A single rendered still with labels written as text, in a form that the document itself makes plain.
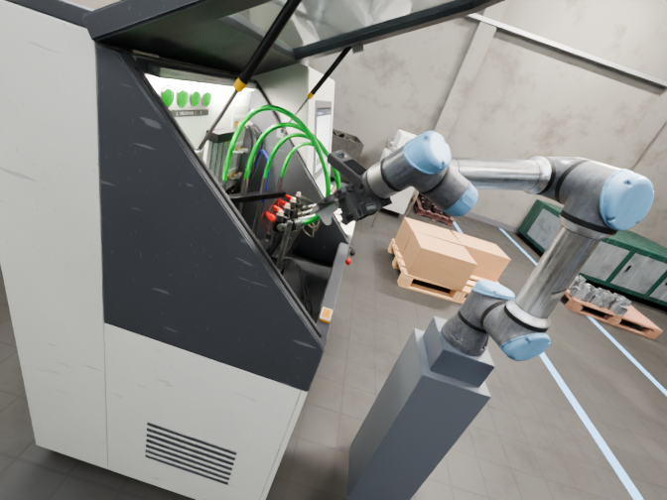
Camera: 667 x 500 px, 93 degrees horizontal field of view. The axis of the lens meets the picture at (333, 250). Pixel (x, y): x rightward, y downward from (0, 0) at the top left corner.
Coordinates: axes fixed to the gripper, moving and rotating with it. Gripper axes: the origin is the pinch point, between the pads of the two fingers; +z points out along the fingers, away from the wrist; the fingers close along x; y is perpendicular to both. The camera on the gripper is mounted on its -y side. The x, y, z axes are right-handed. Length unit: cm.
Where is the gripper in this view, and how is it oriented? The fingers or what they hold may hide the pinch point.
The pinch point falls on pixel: (324, 205)
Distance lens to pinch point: 83.3
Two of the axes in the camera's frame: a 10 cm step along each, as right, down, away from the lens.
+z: -5.7, 2.4, 7.9
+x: 7.2, -3.2, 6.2
